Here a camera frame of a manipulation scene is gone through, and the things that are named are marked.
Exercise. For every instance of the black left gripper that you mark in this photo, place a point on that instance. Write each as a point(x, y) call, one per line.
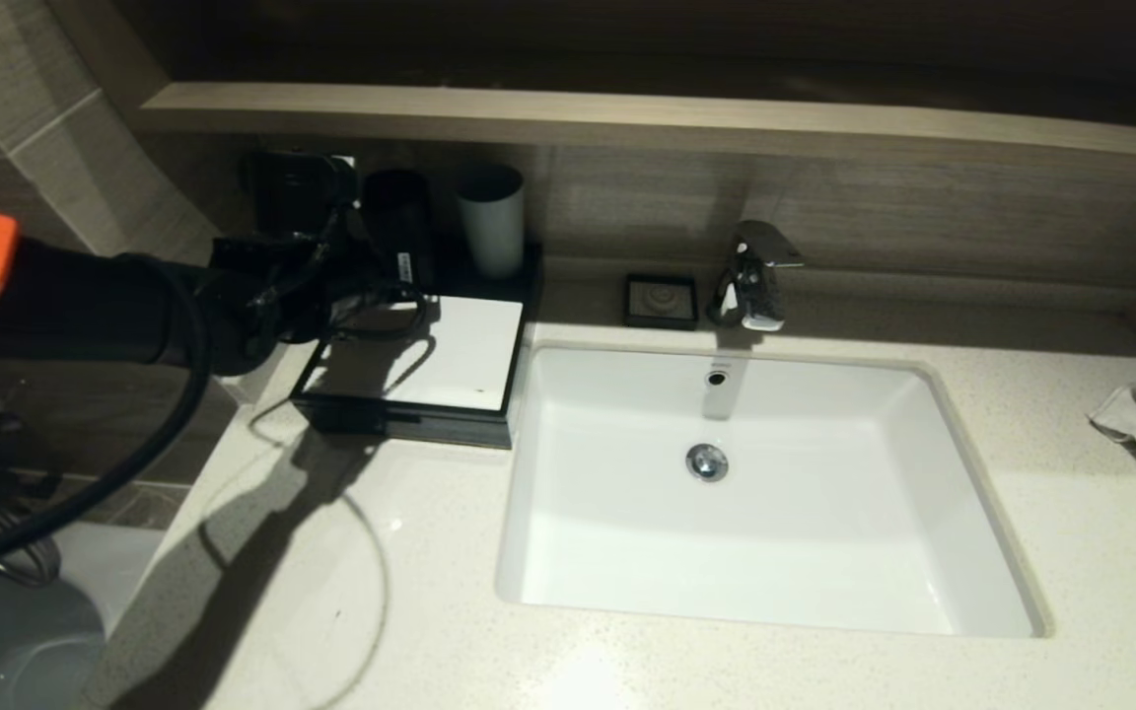
point(297, 192)

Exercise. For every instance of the black cup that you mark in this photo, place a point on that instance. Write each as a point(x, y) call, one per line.
point(400, 217)

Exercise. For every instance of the black amenity box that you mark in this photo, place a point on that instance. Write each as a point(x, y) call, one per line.
point(474, 355)

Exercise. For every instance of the grey cup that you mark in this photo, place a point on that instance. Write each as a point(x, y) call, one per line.
point(492, 227)

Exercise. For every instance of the black square soap dish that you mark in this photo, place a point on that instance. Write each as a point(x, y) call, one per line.
point(661, 302)

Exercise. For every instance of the chrome sink faucet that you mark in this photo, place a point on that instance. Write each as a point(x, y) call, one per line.
point(750, 281)

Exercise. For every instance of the chrome sink drain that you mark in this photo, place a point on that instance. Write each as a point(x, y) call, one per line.
point(706, 462)

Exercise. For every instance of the white bathtub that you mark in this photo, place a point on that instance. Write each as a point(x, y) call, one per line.
point(55, 631)

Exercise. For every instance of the white rectangular sink basin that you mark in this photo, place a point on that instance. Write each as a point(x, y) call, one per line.
point(775, 532)

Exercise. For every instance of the wooden wall shelf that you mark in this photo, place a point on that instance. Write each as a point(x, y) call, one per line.
point(627, 118)

